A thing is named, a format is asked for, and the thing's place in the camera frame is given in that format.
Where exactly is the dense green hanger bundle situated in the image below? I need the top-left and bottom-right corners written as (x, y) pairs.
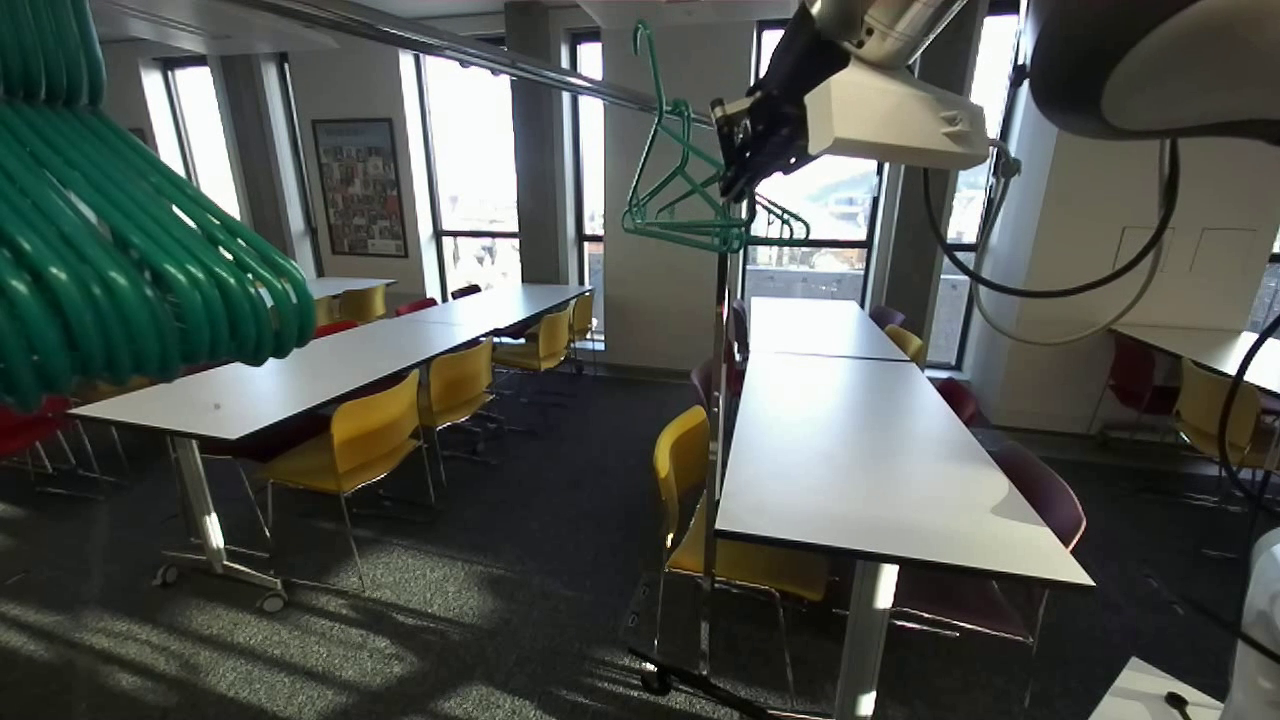
top-left (0, 0), bottom-right (318, 418)

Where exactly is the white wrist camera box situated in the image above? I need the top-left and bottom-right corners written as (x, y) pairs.
top-left (800, 56), bottom-right (994, 172)

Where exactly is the large framed picture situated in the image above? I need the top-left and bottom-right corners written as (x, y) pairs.
top-left (308, 113), bottom-right (411, 266)

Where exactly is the white robot mount table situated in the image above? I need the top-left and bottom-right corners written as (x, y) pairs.
top-left (1088, 651), bottom-right (1227, 720)

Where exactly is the maroon chair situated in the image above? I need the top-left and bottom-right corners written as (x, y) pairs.
top-left (886, 436), bottom-right (1096, 711)
top-left (1100, 332), bottom-right (1181, 419)
top-left (928, 373), bottom-right (988, 433)
top-left (686, 348), bottom-right (743, 418)

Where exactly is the yellow chair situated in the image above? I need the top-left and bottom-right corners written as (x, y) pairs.
top-left (488, 306), bottom-right (574, 404)
top-left (414, 342), bottom-right (500, 471)
top-left (1172, 358), bottom-right (1276, 471)
top-left (312, 286), bottom-right (393, 328)
top-left (648, 399), bottom-right (836, 698)
top-left (568, 290), bottom-right (598, 348)
top-left (880, 319), bottom-right (933, 370)
top-left (244, 370), bottom-right (431, 578)

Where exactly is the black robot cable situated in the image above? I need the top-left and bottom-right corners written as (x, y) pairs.
top-left (919, 133), bottom-right (1188, 306)
top-left (1213, 314), bottom-right (1280, 516)

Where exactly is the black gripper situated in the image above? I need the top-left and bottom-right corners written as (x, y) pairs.
top-left (715, 0), bottom-right (854, 209)

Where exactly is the chrome rail support pole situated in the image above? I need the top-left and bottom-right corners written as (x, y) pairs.
top-left (715, 117), bottom-right (746, 678)

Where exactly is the chrome clothes rail bar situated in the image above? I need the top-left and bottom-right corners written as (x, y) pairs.
top-left (225, 0), bottom-right (732, 127)

